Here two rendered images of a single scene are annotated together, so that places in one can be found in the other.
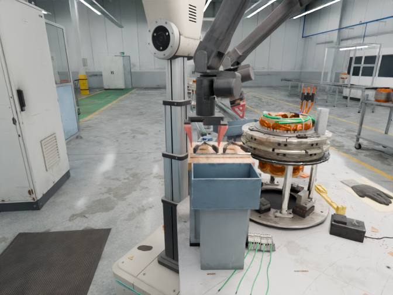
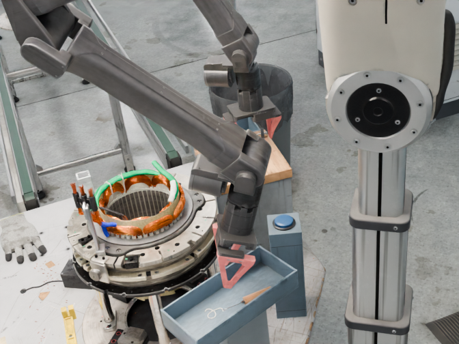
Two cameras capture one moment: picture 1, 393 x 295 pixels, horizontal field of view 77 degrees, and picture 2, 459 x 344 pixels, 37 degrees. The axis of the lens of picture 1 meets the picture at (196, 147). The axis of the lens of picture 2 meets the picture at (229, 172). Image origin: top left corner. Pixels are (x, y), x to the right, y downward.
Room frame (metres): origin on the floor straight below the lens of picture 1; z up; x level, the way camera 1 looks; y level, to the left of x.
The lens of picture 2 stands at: (2.11, -0.37, 1.96)
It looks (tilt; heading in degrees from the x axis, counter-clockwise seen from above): 34 degrees down; 169
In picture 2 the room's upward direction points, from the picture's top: 7 degrees counter-clockwise
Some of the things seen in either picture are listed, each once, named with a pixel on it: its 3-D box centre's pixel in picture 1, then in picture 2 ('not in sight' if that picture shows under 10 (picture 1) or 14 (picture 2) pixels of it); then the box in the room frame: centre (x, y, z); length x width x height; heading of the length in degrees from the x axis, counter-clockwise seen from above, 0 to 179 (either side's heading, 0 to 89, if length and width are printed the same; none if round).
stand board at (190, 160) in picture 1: (217, 154); (241, 161); (0.74, -0.07, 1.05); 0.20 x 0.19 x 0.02; 1
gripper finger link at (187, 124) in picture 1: (196, 131); (263, 122); (0.72, 0.00, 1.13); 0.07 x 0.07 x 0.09; 2
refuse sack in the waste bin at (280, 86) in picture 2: not in sight; (253, 115); (-0.61, 0.31, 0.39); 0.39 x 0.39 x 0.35
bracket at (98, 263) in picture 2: not in sight; (101, 269); (1.03, -0.44, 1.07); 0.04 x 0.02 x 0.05; 48
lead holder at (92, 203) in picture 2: (307, 96); (85, 201); (0.99, -0.44, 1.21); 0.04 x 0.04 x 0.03; 0
